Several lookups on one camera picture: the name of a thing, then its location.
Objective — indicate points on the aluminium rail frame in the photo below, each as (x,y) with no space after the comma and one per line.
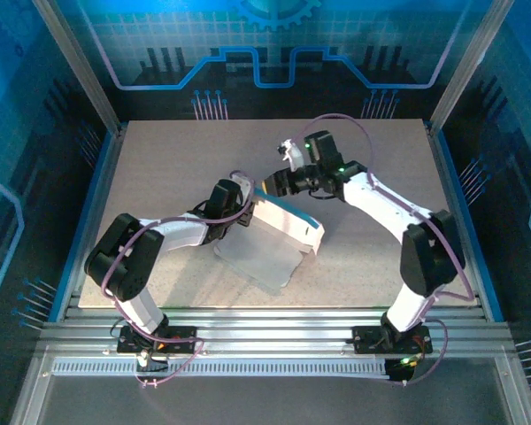
(270,327)

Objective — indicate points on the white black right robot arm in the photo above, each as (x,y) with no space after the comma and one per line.
(380,199)

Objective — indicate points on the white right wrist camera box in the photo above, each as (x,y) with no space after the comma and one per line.
(294,155)

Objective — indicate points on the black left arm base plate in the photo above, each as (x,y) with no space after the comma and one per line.
(181,334)

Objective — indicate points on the aluminium frame post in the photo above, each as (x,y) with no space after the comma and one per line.
(469,66)
(79,66)

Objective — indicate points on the teal paper box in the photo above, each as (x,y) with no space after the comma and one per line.
(287,221)

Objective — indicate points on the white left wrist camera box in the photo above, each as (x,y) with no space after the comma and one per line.
(244,183)

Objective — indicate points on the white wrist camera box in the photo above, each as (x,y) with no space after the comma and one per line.
(244,183)
(294,155)

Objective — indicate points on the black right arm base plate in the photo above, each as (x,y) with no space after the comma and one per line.
(367,338)

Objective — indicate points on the blue table edge strip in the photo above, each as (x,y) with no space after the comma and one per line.
(77,239)

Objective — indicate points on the black electronics box green light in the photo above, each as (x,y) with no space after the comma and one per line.
(398,372)

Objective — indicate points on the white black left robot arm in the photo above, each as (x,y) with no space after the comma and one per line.
(181,230)

